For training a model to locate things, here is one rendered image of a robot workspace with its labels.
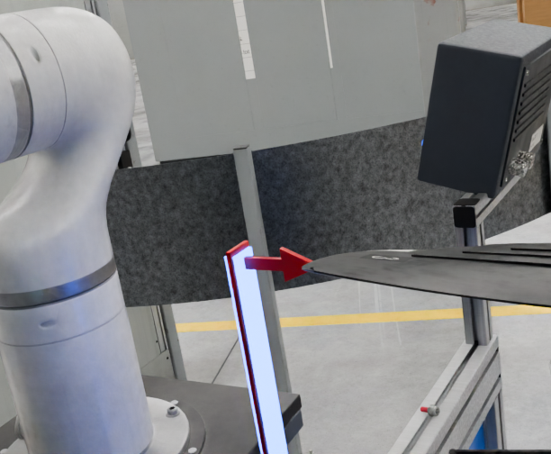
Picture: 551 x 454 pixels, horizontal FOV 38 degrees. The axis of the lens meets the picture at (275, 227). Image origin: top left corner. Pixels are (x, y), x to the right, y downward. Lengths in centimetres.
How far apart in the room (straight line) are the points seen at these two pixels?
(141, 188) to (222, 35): 451
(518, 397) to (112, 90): 214
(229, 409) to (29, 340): 24
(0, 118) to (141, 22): 620
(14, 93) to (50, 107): 4
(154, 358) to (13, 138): 215
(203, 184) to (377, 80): 439
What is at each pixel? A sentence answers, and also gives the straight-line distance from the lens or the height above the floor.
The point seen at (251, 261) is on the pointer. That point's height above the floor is 118.
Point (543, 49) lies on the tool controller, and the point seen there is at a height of 122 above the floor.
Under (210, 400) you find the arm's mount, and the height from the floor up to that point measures 95.
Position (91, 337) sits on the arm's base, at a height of 109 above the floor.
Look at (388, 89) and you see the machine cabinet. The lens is 643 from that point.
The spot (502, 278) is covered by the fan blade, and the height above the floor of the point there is 120.
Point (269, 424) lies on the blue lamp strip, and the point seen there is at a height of 106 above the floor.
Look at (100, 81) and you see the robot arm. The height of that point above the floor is 130.
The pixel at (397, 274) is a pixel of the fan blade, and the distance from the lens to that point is 42.
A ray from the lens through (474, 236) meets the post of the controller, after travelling 105.
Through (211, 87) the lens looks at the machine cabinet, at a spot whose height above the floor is 62.
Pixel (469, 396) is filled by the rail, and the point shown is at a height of 84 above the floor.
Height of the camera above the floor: 136
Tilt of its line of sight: 17 degrees down
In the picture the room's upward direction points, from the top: 9 degrees counter-clockwise
